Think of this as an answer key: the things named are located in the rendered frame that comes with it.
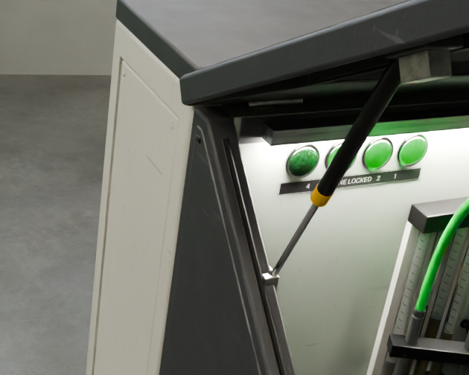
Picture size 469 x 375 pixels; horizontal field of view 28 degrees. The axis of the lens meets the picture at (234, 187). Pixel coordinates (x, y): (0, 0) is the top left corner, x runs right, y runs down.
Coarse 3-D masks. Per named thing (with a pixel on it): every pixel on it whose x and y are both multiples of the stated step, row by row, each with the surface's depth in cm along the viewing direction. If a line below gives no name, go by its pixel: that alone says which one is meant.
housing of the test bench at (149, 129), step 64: (128, 0) 133; (192, 0) 137; (256, 0) 142; (320, 0) 147; (384, 0) 152; (128, 64) 133; (192, 64) 114; (128, 128) 135; (128, 192) 138; (128, 256) 141; (128, 320) 143
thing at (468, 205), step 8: (464, 208) 122; (456, 216) 124; (464, 216) 123; (448, 224) 126; (456, 224) 125; (448, 232) 126; (440, 240) 128; (448, 240) 127; (440, 248) 128; (440, 256) 129; (432, 264) 131; (432, 272) 131; (424, 280) 133; (432, 280) 132; (424, 288) 133; (424, 296) 133; (416, 304) 135; (424, 304) 134; (416, 312) 135; (424, 312) 135
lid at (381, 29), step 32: (416, 0) 73; (448, 0) 69; (320, 32) 85; (352, 32) 80; (384, 32) 76; (416, 32) 73; (448, 32) 69; (224, 64) 102; (256, 64) 96; (288, 64) 90; (320, 64) 85; (352, 64) 93; (384, 64) 88; (416, 64) 77; (448, 64) 77; (192, 96) 110; (224, 96) 109; (256, 96) 108; (288, 96) 114; (320, 96) 119
